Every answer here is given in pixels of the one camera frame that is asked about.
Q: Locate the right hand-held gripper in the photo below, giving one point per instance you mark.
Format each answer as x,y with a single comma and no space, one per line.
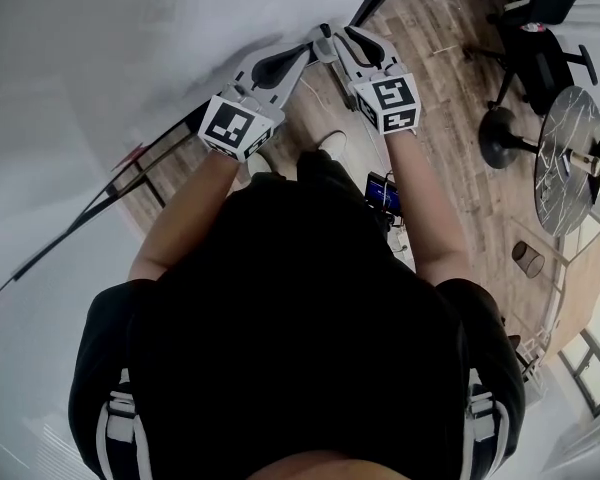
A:
390,98

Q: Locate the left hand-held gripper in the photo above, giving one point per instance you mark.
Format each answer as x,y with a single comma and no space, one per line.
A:
230,125

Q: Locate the small dark brown object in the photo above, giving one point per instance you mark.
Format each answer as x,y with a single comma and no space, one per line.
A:
325,30

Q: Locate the person's left forearm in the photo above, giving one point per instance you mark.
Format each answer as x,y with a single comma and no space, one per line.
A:
190,208

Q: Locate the person's right forearm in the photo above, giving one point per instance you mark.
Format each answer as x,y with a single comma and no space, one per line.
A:
425,208

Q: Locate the white plastic cup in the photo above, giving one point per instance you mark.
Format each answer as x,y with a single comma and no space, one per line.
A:
324,50

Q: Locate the white shoe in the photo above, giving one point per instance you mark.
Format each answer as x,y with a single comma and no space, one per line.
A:
259,164
332,144

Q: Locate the person's dark trousers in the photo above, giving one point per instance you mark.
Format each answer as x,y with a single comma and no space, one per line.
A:
325,170

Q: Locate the black device with blue screen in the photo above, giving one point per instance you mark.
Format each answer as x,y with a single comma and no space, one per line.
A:
384,193

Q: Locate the black office chair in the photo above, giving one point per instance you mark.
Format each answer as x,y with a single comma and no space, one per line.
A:
535,53

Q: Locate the blue pen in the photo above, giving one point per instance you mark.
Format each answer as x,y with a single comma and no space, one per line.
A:
565,163

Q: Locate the round black marble table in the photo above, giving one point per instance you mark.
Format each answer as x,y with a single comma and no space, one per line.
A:
560,203

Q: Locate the beige cylindrical object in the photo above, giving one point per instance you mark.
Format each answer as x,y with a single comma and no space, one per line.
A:
587,162

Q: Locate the person's black shirt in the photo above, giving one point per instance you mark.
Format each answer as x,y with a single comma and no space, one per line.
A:
290,328

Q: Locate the black mesh waste bin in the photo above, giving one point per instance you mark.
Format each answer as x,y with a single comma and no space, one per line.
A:
527,258

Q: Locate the wooden table with white frame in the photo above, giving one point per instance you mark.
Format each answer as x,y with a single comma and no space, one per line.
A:
580,308

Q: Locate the dark window frame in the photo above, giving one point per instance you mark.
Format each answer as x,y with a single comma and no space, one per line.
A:
587,373

